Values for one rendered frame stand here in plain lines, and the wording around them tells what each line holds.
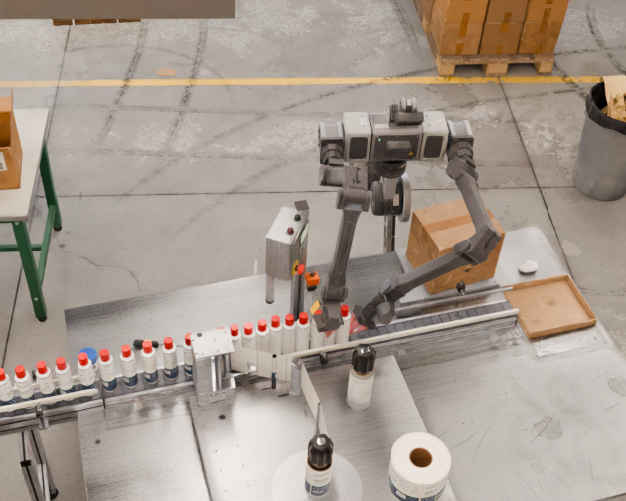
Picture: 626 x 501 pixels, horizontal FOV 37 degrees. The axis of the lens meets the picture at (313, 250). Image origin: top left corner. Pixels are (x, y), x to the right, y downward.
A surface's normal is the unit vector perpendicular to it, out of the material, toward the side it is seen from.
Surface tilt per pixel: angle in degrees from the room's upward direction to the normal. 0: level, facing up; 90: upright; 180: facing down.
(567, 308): 0
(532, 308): 0
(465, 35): 87
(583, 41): 0
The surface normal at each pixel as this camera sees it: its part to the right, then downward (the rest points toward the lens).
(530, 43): 0.04, 0.74
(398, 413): 0.04, -0.70
